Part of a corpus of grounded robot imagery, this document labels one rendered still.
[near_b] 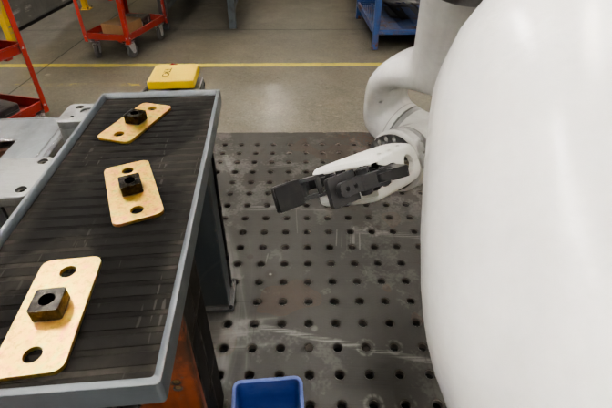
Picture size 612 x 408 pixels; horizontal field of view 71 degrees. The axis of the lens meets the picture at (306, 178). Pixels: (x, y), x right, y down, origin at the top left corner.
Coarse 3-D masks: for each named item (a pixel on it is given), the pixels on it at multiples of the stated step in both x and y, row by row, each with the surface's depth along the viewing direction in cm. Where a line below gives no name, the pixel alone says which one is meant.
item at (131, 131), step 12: (132, 108) 45; (144, 108) 48; (156, 108) 48; (168, 108) 48; (120, 120) 45; (132, 120) 44; (144, 120) 45; (156, 120) 45; (108, 132) 43; (120, 132) 43; (132, 132) 43
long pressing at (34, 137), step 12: (0, 120) 80; (12, 120) 80; (24, 120) 80; (36, 120) 80; (48, 120) 80; (0, 132) 77; (12, 132) 77; (24, 132) 77; (36, 132) 77; (48, 132) 77; (60, 132) 76; (24, 144) 73; (36, 144) 73; (48, 144) 73; (60, 144) 74; (12, 156) 70; (24, 156) 70; (36, 156) 70; (48, 156) 70
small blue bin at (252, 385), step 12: (240, 384) 61; (252, 384) 61; (264, 384) 61; (276, 384) 61; (288, 384) 62; (300, 384) 60; (240, 396) 62; (252, 396) 62; (264, 396) 63; (276, 396) 63; (288, 396) 63; (300, 396) 59
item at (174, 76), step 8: (152, 72) 58; (160, 72) 57; (168, 72) 57; (176, 72) 57; (184, 72) 57; (192, 72) 57; (152, 80) 55; (160, 80) 55; (168, 80) 55; (176, 80) 55; (184, 80) 55; (192, 80) 55; (152, 88) 55; (160, 88) 56; (168, 88) 56; (176, 88) 58
